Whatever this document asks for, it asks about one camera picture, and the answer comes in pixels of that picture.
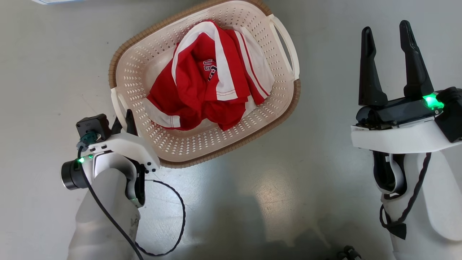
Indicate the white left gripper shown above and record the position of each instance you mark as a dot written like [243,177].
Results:
[124,145]

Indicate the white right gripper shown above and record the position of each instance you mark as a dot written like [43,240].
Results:
[397,139]

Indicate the beige plastic laundry basket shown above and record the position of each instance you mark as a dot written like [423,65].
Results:
[187,144]

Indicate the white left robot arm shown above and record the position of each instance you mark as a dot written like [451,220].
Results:
[104,216]

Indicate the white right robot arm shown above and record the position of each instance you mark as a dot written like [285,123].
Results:
[436,202]

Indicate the dark robot base part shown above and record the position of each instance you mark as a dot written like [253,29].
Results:
[349,254]

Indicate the red and white jersey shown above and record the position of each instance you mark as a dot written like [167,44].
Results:
[195,86]

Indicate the left gripper black camera box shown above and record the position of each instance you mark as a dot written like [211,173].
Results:
[93,127]

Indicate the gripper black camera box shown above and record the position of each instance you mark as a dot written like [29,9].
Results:
[453,112]
[93,127]

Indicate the right gripper black camera box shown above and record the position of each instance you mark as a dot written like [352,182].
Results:
[453,112]

